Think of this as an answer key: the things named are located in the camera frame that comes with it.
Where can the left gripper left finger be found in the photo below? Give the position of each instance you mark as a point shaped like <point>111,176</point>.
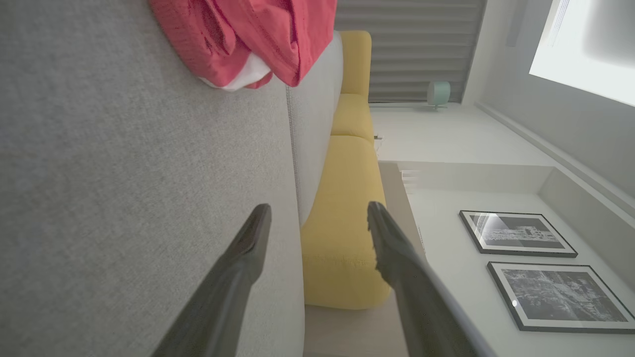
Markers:
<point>233,287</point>

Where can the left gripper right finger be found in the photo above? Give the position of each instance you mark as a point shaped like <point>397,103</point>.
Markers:
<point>412,287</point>

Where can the red white-striped sports shorts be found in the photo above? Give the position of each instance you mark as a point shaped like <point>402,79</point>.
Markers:
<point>193,34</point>

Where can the red white-sleeved sports shirt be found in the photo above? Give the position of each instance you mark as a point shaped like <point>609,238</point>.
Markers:
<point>292,34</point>

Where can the yellow sofa cushion section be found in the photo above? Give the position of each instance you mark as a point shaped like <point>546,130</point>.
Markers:
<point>342,198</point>

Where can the black framed monochrome picture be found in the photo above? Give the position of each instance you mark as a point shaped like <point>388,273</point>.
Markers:
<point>563,296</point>
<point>518,234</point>

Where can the large grey sofa seat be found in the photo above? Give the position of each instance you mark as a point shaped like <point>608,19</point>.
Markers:
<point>124,173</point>

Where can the mint green round lamp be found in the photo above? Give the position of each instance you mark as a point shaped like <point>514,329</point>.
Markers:
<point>438,93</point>

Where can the grey window blinds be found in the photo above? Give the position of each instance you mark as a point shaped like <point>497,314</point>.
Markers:
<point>416,39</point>

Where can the bright white light panel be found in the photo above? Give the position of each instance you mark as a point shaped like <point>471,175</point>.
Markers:
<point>585,44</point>

